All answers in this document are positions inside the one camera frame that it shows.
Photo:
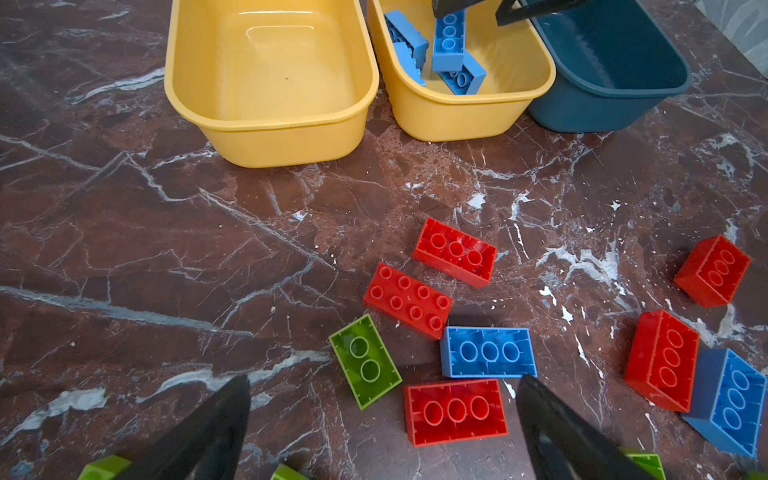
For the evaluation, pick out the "teal plastic bin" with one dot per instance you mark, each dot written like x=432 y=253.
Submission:
x=613 y=64

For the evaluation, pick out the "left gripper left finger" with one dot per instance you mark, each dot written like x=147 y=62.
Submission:
x=205 y=445

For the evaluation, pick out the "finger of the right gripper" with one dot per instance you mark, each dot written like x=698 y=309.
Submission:
x=442 y=8
x=507 y=13

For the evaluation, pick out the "yellow plastic bin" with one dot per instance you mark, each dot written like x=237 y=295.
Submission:
x=272 y=83
x=503 y=70

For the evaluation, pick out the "middle yellow plastic bin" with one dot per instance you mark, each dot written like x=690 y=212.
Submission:
x=503 y=70

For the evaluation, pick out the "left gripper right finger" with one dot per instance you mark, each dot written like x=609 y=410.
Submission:
x=561 y=444

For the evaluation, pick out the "red lego brick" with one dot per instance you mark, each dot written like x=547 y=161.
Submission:
x=454 y=411
x=663 y=360
x=408 y=300
x=713 y=272
x=455 y=253

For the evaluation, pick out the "blue lego brick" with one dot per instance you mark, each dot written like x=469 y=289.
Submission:
x=485 y=352
x=468 y=80
x=449 y=42
x=409 y=44
x=727 y=401

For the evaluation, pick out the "green lego brick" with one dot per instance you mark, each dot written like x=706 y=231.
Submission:
x=105 y=468
x=648 y=461
x=284 y=472
x=367 y=365

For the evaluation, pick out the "left yellow plastic bin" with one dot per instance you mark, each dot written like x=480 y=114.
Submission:
x=272 y=83

